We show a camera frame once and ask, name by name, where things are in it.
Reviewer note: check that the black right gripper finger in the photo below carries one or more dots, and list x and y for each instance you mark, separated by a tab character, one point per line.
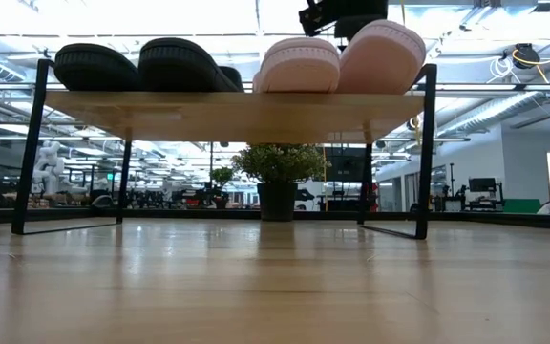
344	28

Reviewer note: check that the pink slide sandal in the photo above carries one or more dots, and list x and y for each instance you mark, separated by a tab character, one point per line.
299	67
380	62

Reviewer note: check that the black slide sandal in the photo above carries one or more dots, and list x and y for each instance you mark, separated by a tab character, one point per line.
179	67
93	69

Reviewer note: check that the green potted plant, black pot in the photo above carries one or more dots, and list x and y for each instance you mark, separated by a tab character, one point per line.
277	165

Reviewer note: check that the small background potted plant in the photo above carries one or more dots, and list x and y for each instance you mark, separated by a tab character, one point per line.
221	177

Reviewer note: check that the background monitor workstation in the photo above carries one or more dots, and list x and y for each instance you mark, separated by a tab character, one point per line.
482	185

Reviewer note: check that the green background block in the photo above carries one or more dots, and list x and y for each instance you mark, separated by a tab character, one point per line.
522	205

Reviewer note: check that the white robot figure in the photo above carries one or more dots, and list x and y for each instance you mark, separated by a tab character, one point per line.
49	167

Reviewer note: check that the wooden shelf with black frame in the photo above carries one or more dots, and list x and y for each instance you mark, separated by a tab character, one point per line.
237	117

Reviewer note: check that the black aluminium rig frame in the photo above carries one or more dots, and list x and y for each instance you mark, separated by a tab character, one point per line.
208	216

